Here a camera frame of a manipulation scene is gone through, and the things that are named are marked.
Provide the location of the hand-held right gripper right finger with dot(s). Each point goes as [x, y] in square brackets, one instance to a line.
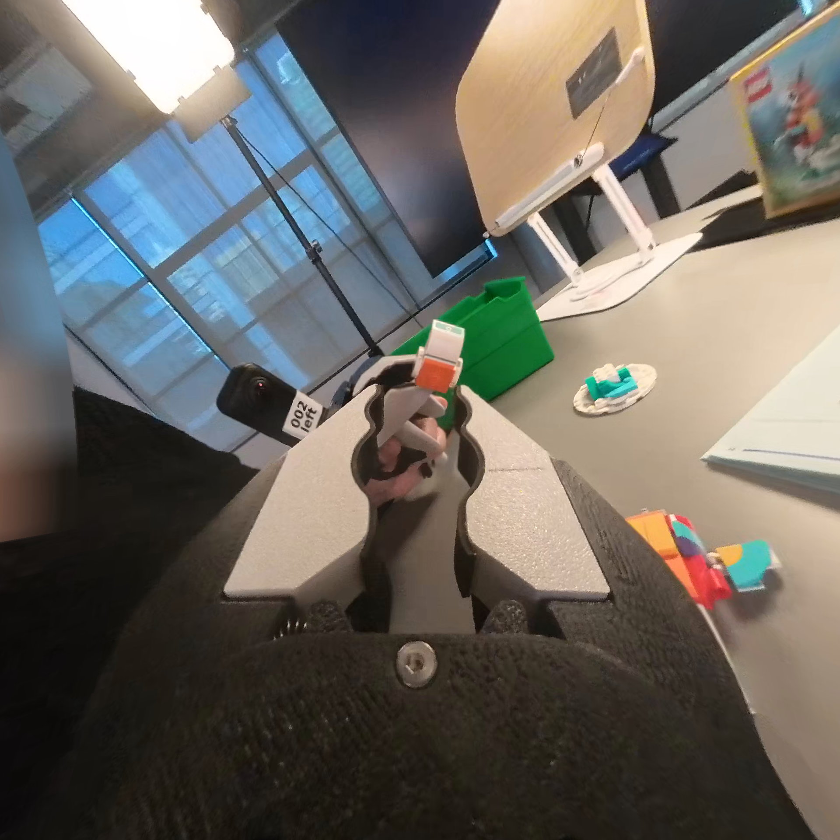
[538, 525]

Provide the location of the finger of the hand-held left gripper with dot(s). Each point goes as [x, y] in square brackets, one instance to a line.
[420, 420]
[387, 367]

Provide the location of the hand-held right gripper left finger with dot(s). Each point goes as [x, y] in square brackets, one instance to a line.
[302, 525]

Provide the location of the orange lego brick assembly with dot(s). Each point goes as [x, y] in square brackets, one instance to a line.
[438, 367]

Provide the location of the green plastic bin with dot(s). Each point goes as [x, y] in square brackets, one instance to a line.
[499, 341]

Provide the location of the colourful lego model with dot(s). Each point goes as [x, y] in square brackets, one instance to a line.
[682, 551]

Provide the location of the pale blue instruction booklet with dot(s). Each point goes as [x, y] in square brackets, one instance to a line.
[787, 433]

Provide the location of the white teal lego model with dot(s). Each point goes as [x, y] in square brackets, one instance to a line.
[613, 390]

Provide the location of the yellow lego box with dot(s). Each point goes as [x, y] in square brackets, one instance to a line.
[794, 124]

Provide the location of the person's left hand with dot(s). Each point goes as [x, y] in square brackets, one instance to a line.
[394, 456]

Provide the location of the metal stand pole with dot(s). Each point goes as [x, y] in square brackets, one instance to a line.
[289, 216]

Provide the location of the wooden side table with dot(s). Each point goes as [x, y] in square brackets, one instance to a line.
[544, 98]

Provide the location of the bright light panel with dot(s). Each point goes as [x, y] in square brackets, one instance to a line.
[151, 46]

